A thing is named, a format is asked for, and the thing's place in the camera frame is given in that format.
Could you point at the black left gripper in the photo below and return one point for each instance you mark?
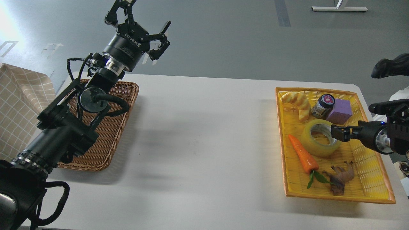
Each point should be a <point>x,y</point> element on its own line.
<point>125,46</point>

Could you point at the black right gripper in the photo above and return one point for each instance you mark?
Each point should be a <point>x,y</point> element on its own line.
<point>372,135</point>

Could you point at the yellow tape roll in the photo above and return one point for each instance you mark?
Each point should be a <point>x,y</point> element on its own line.
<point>317,139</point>

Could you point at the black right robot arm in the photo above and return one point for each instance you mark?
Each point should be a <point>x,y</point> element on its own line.
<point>395,111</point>

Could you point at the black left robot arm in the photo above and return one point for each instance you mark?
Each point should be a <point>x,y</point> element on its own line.
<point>68,124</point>

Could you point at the purple foam block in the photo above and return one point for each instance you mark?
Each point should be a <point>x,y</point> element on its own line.
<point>340,112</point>

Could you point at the small dark lid jar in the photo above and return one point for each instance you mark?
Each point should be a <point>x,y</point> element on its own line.
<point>323,106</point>

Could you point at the yellow plastic tray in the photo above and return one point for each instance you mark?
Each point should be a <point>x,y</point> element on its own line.
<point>370,184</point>

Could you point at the orange toy carrot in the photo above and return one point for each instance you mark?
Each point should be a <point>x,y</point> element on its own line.
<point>308,163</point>

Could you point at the toy croissant bread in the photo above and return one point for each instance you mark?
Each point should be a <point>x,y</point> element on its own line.
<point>300,101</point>

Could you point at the person in white shirt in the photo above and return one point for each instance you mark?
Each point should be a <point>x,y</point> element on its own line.
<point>400,94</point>

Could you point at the beige checkered cloth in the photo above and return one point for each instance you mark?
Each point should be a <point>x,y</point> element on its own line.
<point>23,95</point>

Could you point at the white metal stand base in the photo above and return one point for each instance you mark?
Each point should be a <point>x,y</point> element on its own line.
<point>340,6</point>

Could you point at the brown wicker basket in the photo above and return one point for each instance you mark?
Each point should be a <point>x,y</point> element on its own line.
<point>110,130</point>

